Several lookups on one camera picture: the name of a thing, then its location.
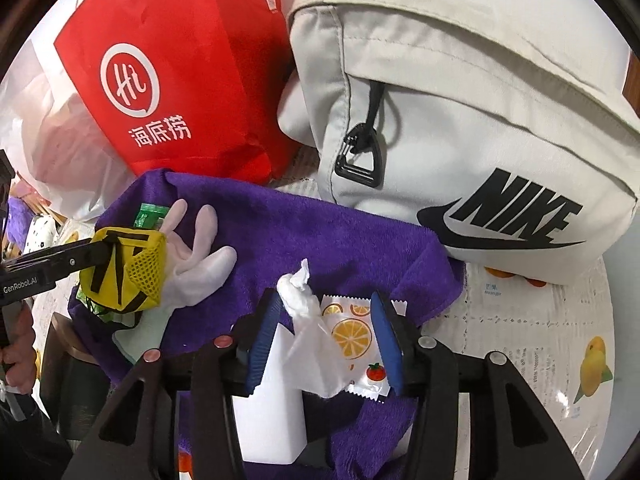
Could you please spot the beige backpack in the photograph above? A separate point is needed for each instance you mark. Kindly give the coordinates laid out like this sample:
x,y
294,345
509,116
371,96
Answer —
x,y
475,110

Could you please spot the person's left hand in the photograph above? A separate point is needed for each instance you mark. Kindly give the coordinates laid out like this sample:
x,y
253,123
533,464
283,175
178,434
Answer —
x,y
22,367

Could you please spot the white glove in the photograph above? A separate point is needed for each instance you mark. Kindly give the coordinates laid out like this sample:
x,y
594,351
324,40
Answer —
x,y
200,270

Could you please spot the red paper bag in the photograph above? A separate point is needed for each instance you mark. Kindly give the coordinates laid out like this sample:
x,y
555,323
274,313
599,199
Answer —
x,y
200,60

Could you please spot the dark brown furniture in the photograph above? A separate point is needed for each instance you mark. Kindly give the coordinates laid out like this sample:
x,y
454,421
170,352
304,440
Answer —
x,y
70,375

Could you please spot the wooden door frame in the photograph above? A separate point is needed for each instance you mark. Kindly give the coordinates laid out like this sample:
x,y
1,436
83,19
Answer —
x,y
632,80

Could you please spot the white foam block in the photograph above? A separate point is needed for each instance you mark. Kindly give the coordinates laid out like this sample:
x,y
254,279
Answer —
x,y
272,420

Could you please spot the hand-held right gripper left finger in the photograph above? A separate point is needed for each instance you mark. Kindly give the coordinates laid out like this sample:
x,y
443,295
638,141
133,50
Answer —
x,y
264,342

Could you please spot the fruit print tablecloth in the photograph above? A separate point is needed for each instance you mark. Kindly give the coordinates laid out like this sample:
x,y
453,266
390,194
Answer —
x,y
525,360

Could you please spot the orange print wipe packet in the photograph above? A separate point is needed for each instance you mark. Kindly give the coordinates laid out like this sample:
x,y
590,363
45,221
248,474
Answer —
x,y
350,335

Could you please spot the yellow mesh pouch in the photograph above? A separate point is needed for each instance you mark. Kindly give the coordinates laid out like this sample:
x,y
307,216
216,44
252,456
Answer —
x,y
145,265

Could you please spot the purple towel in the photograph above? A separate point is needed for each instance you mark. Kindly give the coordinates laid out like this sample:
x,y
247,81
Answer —
x,y
325,230

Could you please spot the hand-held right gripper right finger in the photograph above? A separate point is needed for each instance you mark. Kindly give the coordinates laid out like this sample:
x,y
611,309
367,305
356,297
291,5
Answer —
x,y
386,340

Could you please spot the white plastic bag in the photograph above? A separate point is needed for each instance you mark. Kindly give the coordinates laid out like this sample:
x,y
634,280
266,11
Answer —
x,y
60,160

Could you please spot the white tissue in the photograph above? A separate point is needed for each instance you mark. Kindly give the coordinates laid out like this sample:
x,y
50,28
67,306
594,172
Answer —
x,y
310,355

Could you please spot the purple plush item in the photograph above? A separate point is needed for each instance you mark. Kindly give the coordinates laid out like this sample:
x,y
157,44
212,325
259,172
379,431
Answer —
x,y
17,217

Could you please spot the white spotted item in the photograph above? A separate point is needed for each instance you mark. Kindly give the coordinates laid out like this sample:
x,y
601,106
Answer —
x,y
40,235

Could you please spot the green packet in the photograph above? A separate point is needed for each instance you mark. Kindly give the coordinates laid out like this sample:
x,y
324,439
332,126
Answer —
x,y
147,217

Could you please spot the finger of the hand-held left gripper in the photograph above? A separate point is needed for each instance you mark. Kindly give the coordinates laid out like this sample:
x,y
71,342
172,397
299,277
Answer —
x,y
70,259

